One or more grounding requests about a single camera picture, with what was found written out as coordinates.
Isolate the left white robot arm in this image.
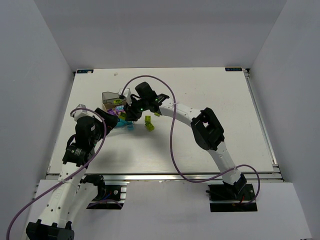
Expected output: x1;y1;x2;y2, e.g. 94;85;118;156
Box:
25;104;118;240

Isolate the green tall lego brick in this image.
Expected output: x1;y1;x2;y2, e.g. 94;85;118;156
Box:
113;99;122;105

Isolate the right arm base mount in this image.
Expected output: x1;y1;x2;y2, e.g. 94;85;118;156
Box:
205;184;258;213

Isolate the teal round printed lego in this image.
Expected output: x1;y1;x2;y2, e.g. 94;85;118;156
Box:
115;118;128;128

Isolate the purple sloped lego brick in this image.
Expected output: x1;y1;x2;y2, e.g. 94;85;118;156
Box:
107;108;116;115

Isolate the blue table sticker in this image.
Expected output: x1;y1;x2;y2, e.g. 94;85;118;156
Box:
224;67;243;72
76;69;94;74

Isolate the purple round printed lego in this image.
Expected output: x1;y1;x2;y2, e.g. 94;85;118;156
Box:
115;105;125;112

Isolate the clear plastic bin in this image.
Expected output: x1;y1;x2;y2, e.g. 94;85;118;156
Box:
109;118;136;136

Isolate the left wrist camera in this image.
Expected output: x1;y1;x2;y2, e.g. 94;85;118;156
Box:
70;104;93;122

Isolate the right blue table sticker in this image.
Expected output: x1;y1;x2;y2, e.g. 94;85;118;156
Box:
224;67;243;72

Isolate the teal small lego cube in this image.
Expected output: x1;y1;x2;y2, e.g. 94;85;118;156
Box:
127;124;135;131

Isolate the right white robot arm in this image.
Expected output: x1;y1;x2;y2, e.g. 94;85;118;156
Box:
118;82;247;195

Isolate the left blue table sticker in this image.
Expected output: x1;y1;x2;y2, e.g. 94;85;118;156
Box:
76;69;94;74

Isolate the amber plastic bin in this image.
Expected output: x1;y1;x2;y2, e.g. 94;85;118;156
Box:
102;103;124;116

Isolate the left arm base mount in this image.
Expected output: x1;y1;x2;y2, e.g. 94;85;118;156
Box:
83;175;126;210

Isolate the green large lego brick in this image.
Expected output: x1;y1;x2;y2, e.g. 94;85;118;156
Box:
118;111;127;120

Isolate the grey smoked plastic bin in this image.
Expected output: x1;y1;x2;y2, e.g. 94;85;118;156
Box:
102;91;125;104

